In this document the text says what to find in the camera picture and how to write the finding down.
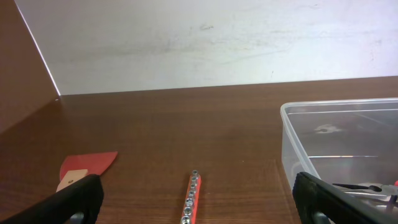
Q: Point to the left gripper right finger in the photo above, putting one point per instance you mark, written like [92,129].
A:
[319,202]

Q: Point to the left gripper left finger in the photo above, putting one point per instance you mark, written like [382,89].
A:
[84,196]

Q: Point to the orange-black long nose pliers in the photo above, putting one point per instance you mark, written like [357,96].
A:
[380,196]

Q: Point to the clear plastic container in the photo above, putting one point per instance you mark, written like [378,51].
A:
[341,142]

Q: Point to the orange scraper wooden handle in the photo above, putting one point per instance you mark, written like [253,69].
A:
[76,167]

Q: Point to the orange socket bit rail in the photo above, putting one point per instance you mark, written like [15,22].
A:
[190,206]

